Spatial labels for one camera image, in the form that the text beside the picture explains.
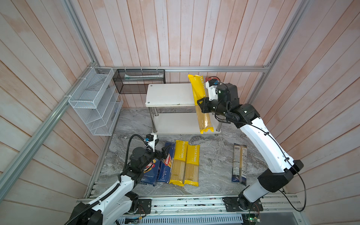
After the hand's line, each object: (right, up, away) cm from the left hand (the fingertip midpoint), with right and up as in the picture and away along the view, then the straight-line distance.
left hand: (165, 144), depth 79 cm
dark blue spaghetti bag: (+46, -13, +7) cm, 49 cm away
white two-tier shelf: (+5, +29, +2) cm, 29 cm away
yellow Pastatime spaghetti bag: (+8, -13, +8) cm, 17 cm away
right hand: (+17, +24, -11) cm, 31 cm away
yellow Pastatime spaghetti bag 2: (+15, -19, +3) cm, 25 cm away
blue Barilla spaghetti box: (-1, -17, +3) cm, 18 cm away
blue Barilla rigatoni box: (-8, -16, 0) cm, 18 cm away
